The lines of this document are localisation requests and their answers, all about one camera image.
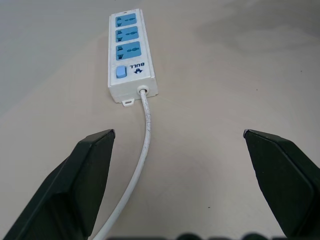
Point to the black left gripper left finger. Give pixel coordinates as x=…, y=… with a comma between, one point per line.
x=62, y=190

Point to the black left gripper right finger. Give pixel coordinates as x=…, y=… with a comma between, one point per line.
x=287, y=180

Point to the white power strip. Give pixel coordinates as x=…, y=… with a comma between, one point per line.
x=130, y=62

